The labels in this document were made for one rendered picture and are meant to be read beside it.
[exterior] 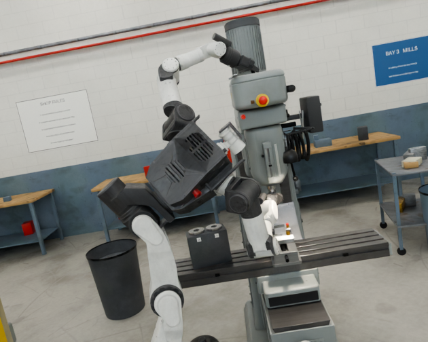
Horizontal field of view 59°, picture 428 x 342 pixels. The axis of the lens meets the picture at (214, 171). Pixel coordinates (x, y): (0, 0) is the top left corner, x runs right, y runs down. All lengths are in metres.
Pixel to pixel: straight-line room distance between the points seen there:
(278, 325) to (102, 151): 5.12
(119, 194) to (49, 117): 5.36
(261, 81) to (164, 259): 0.91
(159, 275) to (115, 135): 4.99
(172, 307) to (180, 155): 0.64
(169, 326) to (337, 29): 5.57
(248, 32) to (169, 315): 1.49
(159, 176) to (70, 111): 5.29
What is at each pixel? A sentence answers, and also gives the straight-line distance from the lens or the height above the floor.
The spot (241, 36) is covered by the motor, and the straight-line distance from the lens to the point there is 2.22.
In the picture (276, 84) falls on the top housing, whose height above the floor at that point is 1.82.
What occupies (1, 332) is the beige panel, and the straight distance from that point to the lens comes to 2.77.
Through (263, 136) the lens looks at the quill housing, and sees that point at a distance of 1.96.
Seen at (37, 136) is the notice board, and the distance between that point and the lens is 6.96.
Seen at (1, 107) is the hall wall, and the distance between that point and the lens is 7.20.
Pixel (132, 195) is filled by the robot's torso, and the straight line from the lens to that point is 1.55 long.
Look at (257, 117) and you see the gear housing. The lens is 1.92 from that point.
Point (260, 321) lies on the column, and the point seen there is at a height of 0.27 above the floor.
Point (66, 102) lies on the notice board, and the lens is 6.72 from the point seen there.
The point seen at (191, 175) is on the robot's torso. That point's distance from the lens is 1.43.
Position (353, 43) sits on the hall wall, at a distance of 6.62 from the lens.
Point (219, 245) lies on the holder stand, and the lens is 2.13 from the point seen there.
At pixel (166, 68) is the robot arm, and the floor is 1.98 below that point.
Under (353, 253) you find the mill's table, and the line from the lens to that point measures 2.20.
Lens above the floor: 1.79
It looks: 10 degrees down
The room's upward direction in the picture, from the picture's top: 10 degrees counter-clockwise
